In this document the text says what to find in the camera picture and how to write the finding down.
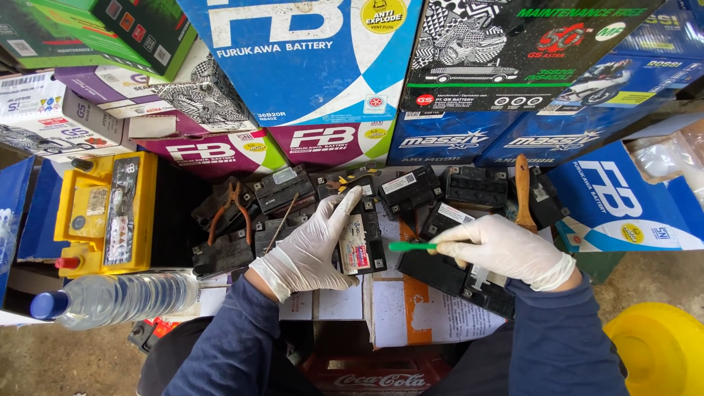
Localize person's right hand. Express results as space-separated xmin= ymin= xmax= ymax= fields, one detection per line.
xmin=428 ymin=214 xmax=577 ymax=292

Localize purple white battery box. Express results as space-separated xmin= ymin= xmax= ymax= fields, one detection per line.
xmin=54 ymin=38 xmax=259 ymax=139

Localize large blue white battery box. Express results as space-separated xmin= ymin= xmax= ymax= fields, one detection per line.
xmin=175 ymin=0 xmax=425 ymax=128

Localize red plastic crate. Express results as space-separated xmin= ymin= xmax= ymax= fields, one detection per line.
xmin=301 ymin=352 xmax=453 ymax=396

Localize magenta white battery box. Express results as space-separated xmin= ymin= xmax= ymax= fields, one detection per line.
xmin=267 ymin=120 xmax=396 ymax=169

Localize black battery with red label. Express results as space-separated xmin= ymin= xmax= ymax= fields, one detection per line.
xmin=335 ymin=197 xmax=388 ymax=276

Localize yellow car battery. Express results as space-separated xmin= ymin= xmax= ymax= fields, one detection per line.
xmin=53 ymin=151 xmax=159 ymax=279

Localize green black battery box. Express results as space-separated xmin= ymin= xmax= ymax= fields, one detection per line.
xmin=0 ymin=0 xmax=198 ymax=83

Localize thin metal rod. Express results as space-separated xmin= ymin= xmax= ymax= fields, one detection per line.
xmin=265 ymin=192 xmax=300 ymax=254

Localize yellow plastic bucket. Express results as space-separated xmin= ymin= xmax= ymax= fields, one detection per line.
xmin=603 ymin=302 xmax=704 ymax=396

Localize wooden handled brush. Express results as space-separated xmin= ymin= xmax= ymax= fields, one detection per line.
xmin=514 ymin=153 xmax=539 ymax=235

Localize clear bottle with blue cap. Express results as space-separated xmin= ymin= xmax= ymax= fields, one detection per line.
xmin=30 ymin=271 xmax=202 ymax=331

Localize white grey battery box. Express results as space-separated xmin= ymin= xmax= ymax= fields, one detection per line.
xmin=0 ymin=70 xmax=136 ymax=161

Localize green plastic brush handle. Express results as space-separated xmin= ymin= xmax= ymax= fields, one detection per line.
xmin=389 ymin=241 xmax=441 ymax=254

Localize pile of small black batteries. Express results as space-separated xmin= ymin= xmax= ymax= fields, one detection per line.
xmin=191 ymin=164 xmax=571 ymax=321

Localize blue motorcycle print box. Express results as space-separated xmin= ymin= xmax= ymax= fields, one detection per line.
xmin=536 ymin=52 xmax=704 ymax=117

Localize white orange cardboard box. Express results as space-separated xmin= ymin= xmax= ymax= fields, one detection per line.
xmin=363 ymin=219 xmax=508 ymax=348

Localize person's left hand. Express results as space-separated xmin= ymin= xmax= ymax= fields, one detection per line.
xmin=250 ymin=186 xmax=364 ymax=303

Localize blue yellow striped box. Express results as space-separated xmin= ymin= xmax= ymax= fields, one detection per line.
xmin=612 ymin=0 xmax=704 ymax=60

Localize dark blue battery box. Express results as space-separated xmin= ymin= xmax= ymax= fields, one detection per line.
xmin=387 ymin=110 xmax=524 ymax=167
xmin=475 ymin=88 xmax=704 ymax=168

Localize plain blue cardboard box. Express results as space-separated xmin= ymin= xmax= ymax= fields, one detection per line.
xmin=0 ymin=155 xmax=73 ymax=309

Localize black patterned battery box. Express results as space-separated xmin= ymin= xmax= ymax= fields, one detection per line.
xmin=400 ymin=0 xmax=667 ymax=114

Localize open blue white box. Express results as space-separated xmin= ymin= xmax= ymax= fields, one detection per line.
xmin=547 ymin=140 xmax=704 ymax=254

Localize orange handled pliers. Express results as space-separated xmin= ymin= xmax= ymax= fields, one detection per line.
xmin=207 ymin=181 xmax=253 ymax=246

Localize magenta green battery box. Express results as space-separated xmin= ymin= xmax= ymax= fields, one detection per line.
xmin=135 ymin=129 xmax=290 ymax=180

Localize clear plastic bag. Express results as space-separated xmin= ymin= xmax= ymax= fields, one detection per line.
xmin=626 ymin=118 xmax=704 ymax=211

